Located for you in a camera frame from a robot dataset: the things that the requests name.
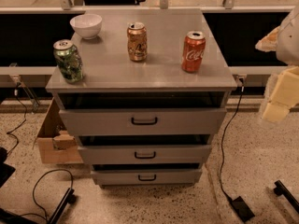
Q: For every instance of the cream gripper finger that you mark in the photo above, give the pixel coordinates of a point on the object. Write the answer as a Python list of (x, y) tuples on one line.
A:
[(284, 96)]

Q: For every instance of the grey bottom drawer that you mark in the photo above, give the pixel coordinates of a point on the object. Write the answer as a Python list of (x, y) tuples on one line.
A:
[(146, 177)]

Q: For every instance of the grey drawer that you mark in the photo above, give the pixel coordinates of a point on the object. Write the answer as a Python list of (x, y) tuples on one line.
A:
[(146, 177), (106, 122), (157, 154)]

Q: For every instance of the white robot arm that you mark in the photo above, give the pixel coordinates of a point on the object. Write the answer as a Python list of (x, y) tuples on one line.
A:
[(284, 41)]

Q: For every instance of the grey drawer cabinet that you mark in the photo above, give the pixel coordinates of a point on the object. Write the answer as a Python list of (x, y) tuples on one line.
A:
[(112, 81)]

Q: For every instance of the grey middle drawer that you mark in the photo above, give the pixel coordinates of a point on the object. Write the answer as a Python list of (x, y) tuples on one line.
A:
[(157, 154)]

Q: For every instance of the grey top drawer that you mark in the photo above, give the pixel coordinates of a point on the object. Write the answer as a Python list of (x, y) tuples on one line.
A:
[(106, 122)]

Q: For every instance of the black stand leg right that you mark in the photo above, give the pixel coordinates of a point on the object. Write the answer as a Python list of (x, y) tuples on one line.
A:
[(281, 190)]

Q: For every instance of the black stand leg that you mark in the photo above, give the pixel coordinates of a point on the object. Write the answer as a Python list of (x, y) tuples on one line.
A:
[(281, 190), (69, 198)]

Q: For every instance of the red Coca-Cola can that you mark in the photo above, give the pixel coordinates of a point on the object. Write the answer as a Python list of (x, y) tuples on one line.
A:
[(193, 51)]

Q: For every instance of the black power adapter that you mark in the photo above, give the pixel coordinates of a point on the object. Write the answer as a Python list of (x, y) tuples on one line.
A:
[(242, 209)]

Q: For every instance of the gold soda can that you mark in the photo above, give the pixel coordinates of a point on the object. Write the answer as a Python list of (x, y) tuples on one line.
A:
[(137, 41)]

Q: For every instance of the white bowl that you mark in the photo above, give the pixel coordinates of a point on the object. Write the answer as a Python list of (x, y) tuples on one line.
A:
[(87, 26)]

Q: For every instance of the green soda can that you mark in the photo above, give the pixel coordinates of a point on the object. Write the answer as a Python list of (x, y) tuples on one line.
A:
[(68, 60)]

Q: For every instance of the cardboard box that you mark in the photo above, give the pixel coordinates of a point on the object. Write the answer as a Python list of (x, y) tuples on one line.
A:
[(55, 144)]

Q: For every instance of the black stand leg left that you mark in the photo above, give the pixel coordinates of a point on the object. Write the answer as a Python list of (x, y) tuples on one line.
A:
[(69, 198)]

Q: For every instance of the grey metal railing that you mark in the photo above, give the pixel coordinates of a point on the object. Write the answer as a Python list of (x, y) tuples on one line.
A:
[(149, 3)]

